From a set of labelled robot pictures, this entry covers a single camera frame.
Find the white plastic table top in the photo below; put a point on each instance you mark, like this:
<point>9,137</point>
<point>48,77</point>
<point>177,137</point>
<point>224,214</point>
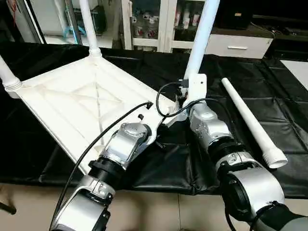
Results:
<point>72,101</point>

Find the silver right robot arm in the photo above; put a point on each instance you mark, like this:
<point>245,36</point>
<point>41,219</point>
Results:
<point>211,130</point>

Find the white drawer unit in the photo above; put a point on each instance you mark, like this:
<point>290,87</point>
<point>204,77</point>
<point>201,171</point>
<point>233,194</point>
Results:
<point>238,47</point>

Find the white glass door cabinet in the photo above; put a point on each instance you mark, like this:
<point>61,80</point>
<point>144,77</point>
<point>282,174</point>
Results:
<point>144,24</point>

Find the black table mat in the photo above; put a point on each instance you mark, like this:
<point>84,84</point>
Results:
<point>269,72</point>

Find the black metal workbench leg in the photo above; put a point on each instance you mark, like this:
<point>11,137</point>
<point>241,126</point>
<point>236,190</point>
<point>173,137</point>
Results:
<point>7,208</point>

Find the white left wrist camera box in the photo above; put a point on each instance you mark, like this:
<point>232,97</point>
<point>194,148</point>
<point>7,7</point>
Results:
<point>154,118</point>

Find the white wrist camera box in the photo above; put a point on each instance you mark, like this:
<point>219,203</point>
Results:
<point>197,86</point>
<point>154,118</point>

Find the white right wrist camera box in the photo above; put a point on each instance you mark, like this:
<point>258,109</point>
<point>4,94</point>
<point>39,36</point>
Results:
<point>197,86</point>

